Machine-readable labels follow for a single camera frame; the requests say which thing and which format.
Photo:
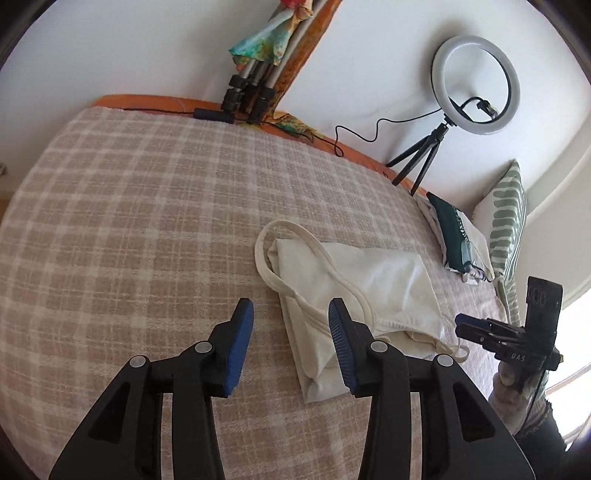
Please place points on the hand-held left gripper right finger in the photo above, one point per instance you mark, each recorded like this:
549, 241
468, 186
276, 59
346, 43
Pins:
339, 341

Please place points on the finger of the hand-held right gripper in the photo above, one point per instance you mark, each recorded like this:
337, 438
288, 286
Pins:
480, 339
489, 324

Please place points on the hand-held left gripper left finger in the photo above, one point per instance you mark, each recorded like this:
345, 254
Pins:
240, 341

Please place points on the white tank top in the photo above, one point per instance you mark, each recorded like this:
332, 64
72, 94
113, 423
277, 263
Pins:
383, 286

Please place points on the person's right forearm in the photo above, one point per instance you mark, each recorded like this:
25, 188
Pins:
517, 410

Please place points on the person's right hand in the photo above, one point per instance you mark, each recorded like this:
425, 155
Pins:
508, 376

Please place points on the folded teal and white cloth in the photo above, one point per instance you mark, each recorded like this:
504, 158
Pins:
457, 235

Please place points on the green leaf print pillow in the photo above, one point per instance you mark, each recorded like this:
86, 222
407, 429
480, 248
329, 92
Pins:
505, 221

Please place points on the beige plaid blanket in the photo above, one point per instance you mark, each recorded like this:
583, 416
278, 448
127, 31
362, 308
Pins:
138, 207

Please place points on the small black tripod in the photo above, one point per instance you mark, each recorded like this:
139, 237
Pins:
420, 154

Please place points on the black gooseneck phone holder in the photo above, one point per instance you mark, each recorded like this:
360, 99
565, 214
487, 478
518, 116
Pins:
482, 104

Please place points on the small colourful cloth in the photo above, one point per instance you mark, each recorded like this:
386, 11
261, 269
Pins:
295, 125

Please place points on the orange bed sheet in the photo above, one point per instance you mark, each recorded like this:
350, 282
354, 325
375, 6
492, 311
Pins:
138, 100

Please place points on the folded silver tripod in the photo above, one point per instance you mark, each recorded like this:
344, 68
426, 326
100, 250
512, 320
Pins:
258, 78

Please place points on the orange patterned scarf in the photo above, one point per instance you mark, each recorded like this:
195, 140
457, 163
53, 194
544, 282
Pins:
304, 60

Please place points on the colourful floral scarf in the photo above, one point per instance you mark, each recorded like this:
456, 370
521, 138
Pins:
263, 44

